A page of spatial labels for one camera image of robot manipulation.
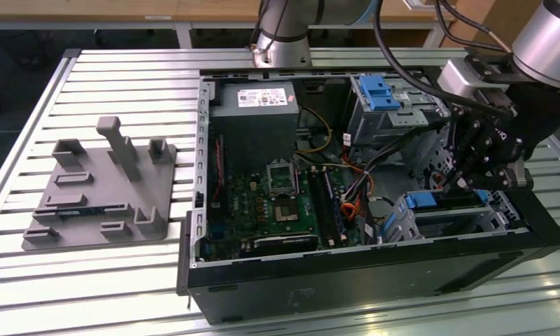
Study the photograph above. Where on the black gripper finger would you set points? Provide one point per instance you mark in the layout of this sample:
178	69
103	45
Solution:
471	147
505	180

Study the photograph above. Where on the hard disk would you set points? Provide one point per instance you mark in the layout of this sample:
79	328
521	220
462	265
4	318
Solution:
422	201

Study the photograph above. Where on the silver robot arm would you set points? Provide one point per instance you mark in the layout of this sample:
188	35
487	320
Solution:
546	42

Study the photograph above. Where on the metal disk bay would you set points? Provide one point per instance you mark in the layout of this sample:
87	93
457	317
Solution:
453	224

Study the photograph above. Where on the black RAM slot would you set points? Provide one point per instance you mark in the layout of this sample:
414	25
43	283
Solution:
318	206

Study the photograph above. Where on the metal optical drive cage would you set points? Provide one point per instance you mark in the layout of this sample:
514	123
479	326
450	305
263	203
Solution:
383	126

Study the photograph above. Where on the blue drive latch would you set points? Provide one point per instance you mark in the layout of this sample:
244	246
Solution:
378	92

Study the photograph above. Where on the black round speaker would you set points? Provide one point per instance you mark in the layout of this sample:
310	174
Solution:
382	209

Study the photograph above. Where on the white framed box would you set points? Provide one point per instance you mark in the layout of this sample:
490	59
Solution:
418	3

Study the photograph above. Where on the CPU socket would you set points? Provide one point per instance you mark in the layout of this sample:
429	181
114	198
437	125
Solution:
288	212

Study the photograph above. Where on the black PC case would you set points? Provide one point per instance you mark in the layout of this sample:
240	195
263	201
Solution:
355	290

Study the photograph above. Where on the grey power supply unit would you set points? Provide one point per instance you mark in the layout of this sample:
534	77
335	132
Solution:
252	133

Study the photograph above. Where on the black graphics card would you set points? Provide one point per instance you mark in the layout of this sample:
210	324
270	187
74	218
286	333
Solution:
284	245

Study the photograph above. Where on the green motherboard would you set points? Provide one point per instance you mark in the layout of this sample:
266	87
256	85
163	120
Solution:
247	203

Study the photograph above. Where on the grey parts rack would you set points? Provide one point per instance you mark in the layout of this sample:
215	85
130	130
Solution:
103	196

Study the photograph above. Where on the wooden desk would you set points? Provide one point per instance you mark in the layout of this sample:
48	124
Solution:
122	8

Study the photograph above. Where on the RAM stick on rack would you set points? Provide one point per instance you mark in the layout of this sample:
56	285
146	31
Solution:
82	212

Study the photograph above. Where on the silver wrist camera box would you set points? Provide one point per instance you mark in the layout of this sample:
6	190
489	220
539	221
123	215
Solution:
462	78

